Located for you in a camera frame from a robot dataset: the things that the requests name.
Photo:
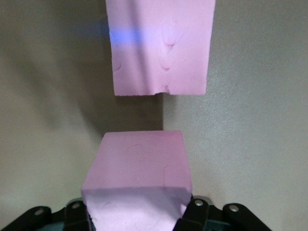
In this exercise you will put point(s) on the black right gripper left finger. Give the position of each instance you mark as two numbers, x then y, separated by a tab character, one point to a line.
72	216

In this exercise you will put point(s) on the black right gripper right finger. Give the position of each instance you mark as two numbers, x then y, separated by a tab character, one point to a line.
202	216

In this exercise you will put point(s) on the pink foam cube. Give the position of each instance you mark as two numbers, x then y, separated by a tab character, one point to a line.
137	166
158	48

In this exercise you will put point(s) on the brown paper table cover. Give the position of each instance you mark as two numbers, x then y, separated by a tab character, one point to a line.
240	144

